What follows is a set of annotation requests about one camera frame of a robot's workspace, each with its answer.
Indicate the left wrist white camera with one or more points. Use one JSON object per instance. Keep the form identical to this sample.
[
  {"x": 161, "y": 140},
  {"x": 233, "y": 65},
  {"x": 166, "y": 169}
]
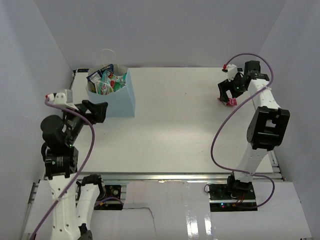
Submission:
[{"x": 62, "y": 98}]

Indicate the light blue paper bag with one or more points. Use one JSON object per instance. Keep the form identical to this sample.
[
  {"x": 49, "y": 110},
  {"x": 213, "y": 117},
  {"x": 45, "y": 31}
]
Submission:
[{"x": 122, "y": 103}]

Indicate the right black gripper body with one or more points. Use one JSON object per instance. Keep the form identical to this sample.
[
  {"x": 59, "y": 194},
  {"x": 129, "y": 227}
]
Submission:
[{"x": 237, "y": 83}]

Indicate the teal candy bag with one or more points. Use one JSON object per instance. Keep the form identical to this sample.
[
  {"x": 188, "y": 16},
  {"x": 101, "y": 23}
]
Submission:
[{"x": 110, "y": 83}]

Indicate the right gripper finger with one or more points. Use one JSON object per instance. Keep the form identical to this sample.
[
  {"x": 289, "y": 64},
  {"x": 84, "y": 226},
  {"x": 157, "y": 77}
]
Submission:
[
  {"x": 235, "y": 93},
  {"x": 223, "y": 87}
]

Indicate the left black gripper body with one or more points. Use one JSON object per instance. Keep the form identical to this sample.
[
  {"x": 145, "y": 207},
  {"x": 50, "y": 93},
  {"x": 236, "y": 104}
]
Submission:
[{"x": 74, "y": 121}]

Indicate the blue snack bag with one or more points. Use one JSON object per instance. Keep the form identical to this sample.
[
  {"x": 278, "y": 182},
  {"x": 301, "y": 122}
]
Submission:
[{"x": 96, "y": 73}]

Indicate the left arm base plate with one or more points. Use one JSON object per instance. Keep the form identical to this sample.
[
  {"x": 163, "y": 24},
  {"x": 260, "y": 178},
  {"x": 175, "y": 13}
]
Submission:
[{"x": 109, "y": 199}]

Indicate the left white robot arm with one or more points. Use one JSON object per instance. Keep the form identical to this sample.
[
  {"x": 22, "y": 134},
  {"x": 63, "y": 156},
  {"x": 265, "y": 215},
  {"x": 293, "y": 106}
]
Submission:
[{"x": 73, "y": 201}]

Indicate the small red candy packet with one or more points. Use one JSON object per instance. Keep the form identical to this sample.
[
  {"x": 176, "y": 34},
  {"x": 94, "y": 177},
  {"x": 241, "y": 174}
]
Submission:
[{"x": 231, "y": 102}]

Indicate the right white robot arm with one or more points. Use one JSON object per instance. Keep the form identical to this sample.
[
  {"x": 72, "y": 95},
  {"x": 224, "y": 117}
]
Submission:
[{"x": 267, "y": 126}]

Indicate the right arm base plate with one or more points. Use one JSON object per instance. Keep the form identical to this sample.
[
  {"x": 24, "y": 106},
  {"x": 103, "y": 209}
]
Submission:
[{"x": 221, "y": 200}]

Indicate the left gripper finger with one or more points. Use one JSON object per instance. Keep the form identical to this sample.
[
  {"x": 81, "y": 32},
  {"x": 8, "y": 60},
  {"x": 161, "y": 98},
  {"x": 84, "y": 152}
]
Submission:
[
  {"x": 99, "y": 112},
  {"x": 87, "y": 108}
]

